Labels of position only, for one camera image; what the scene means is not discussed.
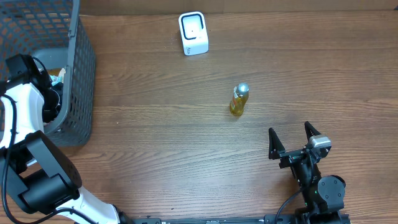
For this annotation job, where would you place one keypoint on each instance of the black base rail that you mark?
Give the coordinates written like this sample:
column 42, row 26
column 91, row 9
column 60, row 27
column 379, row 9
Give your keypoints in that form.
column 217, row 221

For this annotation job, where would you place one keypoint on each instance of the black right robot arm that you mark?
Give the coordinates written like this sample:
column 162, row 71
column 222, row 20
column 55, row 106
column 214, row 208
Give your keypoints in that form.
column 323, row 196

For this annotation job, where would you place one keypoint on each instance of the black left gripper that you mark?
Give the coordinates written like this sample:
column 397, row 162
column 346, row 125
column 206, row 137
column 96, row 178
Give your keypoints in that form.
column 51, row 115

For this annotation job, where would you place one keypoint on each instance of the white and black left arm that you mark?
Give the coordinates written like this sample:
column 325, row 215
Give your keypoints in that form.
column 35, row 173

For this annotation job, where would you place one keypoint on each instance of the dark grey mesh basket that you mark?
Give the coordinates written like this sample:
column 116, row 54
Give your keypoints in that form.
column 52, row 31

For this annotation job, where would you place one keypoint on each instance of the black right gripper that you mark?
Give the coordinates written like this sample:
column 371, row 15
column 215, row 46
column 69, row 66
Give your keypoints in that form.
column 294, row 155

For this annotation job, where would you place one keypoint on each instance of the brown snack packet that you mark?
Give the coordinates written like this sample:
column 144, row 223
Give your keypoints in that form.
column 57, row 75

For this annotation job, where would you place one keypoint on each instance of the white barcode scanner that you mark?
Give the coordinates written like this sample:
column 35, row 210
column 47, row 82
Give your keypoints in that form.
column 193, row 33

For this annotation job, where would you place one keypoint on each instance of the yellow liquid bottle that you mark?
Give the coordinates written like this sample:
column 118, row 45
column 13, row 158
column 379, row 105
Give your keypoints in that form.
column 239, row 99

